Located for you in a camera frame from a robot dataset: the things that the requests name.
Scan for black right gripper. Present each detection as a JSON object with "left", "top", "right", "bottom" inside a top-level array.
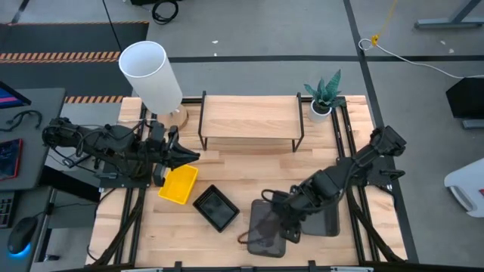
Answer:
[{"left": 271, "top": 184, "right": 315, "bottom": 245}]

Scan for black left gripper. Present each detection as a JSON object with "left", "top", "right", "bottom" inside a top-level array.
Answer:
[{"left": 148, "top": 121, "right": 201, "bottom": 187}]

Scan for yellow slotted plastic basket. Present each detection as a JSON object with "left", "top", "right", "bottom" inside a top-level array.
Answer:
[{"left": 157, "top": 164, "right": 200, "bottom": 206}]

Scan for black slotted plastic basket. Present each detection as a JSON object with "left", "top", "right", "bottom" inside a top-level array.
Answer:
[{"left": 192, "top": 184, "right": 240, "bottom": 233}]

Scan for wooden shelf black metal legs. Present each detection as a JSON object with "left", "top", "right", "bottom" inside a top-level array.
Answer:
[{"left": 197, "top": 90, "right": 306, "bottom": 153}]

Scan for white shade wooden base lamp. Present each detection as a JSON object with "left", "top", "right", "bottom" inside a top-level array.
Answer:
[{"left": 118, "top": 40, "right": 189, "bottom": 132}]

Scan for black power brick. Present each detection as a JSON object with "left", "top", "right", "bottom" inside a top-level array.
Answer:
[{"left": 62, "top": 155, "right": 83, "bottom": 170}]

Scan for black rectangular case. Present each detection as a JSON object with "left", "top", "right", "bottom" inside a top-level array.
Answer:
[{"left": 39, "top": 165, "right": 102, "bottom": 203}]

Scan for green plant in white pot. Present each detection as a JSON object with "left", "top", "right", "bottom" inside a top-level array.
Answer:
[{"left": 303, "top": 69, "right": 347, "bottom": 124}]

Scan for grey desk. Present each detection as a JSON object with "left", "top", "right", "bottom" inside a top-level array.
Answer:
[{"left": 0, "top": 87, "right": 67, "bottom": 272}]

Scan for black hazard striped floor mat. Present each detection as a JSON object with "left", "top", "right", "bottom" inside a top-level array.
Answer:
[{"left": 0, "top": 21, "right": 150, "bottom": 104}]

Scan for dark red tablet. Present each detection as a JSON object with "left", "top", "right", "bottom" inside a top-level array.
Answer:
[{"left": 0, "top": 138, "right": 24, "bottom": 181}]

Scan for black computer mouse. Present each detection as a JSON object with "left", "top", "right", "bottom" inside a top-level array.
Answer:
[{"left": 7, "top": 215, "right": 39, "bottom": 258}]

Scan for computer monitor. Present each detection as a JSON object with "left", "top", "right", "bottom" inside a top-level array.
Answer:
[{"left": 0, "top": 81, "right": 32, "bottom": 110}]

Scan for white rounded plastic housing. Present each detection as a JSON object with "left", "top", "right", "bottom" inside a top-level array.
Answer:
[{"left": 444, "top": 157, "right": 484, "bottom": 218}]

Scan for black keyboard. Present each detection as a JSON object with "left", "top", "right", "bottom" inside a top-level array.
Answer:
[{"left": 0, "top": 190, "right": 16, "bottom": 230}]

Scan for black box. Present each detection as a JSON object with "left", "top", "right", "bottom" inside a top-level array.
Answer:
[{"left": 445, "top": 77, "right": 484, "bottom": 120}]

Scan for grey metal table leg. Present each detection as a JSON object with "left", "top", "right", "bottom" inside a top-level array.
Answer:
[{"left": 414, "top": 0, "right": 484, "bottom": 30}]

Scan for black aluminium table frame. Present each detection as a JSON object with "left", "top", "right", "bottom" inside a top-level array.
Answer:
[{"left": 86, "top": 96, "right": 420, "bottom": 272}]

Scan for coiled black cable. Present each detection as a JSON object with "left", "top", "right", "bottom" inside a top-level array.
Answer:
[{"left": 151, "top": 0, "right": 179, "bottom": 26}]

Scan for thin black cable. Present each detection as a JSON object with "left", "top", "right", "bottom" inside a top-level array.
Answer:
[{"left": 101, "top": 0, "right": 125, "bottom": 52}]

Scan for black headset cable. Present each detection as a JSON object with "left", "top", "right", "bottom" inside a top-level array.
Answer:
[{"left": 0, "top": 109, "right": 43, "bottom": 133}]

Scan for white floor cable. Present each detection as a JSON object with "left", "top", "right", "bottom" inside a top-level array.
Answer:
[{"left": 358, "top": 37, "right": 484, "bottom": 80}]

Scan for yellow rope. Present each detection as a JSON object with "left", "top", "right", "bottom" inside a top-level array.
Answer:
[{"left": 370, "top": 0, "right": 399, "bottom": 47}]

